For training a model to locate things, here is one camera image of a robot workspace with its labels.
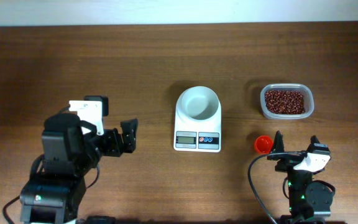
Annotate red plastic measuring scoop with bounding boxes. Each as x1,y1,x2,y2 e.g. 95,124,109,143
254,135,273,154

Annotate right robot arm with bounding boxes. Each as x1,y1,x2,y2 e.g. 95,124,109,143
267,131,336,223

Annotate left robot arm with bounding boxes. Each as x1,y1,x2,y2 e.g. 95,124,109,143
20,113,139,223

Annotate white digital kitchen scale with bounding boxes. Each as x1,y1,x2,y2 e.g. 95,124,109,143
173,101,222,153

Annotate red adzuki beans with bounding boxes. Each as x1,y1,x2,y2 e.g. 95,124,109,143
264,90,306,115

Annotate clear plastic food container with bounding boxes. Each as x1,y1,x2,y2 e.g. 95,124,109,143
260,83,314,120

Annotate white round bowl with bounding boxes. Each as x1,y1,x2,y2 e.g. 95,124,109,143
178,86,219,120

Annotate right black camera cable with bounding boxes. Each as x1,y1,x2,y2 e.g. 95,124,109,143
247,151,307,224

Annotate black camera cable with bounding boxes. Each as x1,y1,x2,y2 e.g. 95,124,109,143
2,105,101,224
247,151,307,224

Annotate left black camera cable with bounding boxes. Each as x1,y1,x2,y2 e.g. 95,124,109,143
2,105,101,224

